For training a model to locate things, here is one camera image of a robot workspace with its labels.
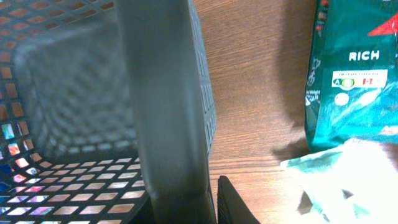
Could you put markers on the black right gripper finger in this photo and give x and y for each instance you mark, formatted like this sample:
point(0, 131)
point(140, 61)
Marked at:
point(231, 207)

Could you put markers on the mint green snack wrapper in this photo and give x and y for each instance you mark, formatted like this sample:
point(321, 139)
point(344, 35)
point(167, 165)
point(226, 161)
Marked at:
point(353, 183)

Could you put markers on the green Nescafe coffee bag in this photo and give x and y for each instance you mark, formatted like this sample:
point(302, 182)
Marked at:
point(351, 88)

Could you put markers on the grey plastic lattice basket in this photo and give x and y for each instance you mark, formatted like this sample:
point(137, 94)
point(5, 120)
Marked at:
point(107, 114)

